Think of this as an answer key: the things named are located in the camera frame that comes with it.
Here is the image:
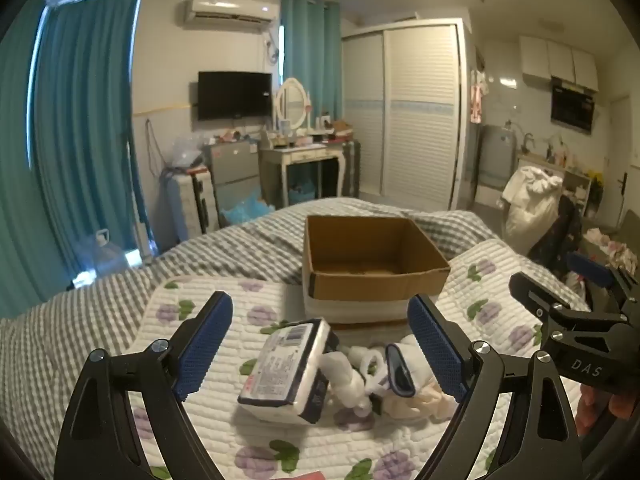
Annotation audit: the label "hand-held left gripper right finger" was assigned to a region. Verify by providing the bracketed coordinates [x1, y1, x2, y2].
[406, 294, 586, 480]

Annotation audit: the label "white ribbed suitcase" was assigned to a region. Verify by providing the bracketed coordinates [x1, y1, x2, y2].
[165, 167, 221, 241]

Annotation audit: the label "clear water jug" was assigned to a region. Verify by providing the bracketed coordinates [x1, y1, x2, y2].
[80, 229, 128, 281]

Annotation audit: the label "large white tissue pack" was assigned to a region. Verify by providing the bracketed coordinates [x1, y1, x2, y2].
[237, 317, 341, 426]

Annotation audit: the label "white dressing table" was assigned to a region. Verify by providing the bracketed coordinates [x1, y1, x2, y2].
[258, 140, 348, 208]

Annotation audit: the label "grey mini fridge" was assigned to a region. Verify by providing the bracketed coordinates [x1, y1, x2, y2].
[202, 141, 263, 231]

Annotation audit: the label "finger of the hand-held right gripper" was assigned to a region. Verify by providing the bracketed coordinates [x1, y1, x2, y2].
[567, 251, 640, 321]
[508, 271, 628, 342]

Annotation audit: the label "white wall cabinets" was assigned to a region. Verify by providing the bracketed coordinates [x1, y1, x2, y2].
[517, 35, 600, 93]

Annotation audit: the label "blue plastic bag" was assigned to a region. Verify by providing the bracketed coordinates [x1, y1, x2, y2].
[220, 191, 276, 228]

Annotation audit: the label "beige cloth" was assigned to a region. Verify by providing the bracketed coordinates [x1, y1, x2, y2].
[384, 380, 459, 422]

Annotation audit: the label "white sliding-door wardrobe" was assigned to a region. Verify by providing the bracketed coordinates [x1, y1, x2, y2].
[341, 17, 473, 211]

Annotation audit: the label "hanging wall cable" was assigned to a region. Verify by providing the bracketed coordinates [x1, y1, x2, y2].
[145, 119, 166, 176]

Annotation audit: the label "person's right hand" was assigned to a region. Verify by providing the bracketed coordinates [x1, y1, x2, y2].
[575, 385, 633, 438]

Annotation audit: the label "white clothes pile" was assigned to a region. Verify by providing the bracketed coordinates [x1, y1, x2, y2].
[501, 164, 566, 256]

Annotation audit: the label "hanging pink cloth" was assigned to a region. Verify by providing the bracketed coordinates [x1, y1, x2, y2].
[469, 70, 488, 126]

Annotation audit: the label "black wall television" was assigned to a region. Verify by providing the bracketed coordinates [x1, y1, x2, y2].
[197, 71, 274, 122]

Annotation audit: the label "cardboard box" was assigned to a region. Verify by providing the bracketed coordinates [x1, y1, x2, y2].
[301, 215, 452, 332]

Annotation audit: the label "white sock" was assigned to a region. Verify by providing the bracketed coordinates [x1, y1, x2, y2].
[320, 350, 372, 411]
[397, 332, 437, 396]

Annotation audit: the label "dark garment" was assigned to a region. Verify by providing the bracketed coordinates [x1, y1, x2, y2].
[527, 195, 583, 281]

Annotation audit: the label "clear plastic bag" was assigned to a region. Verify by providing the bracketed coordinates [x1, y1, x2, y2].
[167, 134, 206, 170]

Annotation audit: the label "teal curtain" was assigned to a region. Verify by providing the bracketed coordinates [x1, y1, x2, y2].
[0, 10, 71, 306]
[32, 0, 151, 273]

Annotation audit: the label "black range hood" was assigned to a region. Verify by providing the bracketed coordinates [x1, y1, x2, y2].
[550, 76, 601, 133]

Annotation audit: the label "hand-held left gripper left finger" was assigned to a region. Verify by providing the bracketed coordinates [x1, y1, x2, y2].
[54, 290, 236, 480]

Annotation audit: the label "floral quilt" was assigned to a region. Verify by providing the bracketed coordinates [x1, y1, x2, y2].
[127, 237, 591, 480]

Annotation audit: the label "pink floral cloth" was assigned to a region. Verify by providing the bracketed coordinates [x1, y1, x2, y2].
[585, 227, 640, 277]

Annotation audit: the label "oval vanity mirror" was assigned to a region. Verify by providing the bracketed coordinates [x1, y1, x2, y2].
[272, 77, 313, 136]

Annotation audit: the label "white air conditioner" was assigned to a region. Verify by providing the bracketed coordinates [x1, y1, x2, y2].
[181, 0, 280, 33]

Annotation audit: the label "grey washing machine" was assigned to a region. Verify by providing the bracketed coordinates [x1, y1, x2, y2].
[479, 124, 523, 191]

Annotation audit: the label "light blue curtain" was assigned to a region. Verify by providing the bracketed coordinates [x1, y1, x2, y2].
[279, 0, 346, 126]

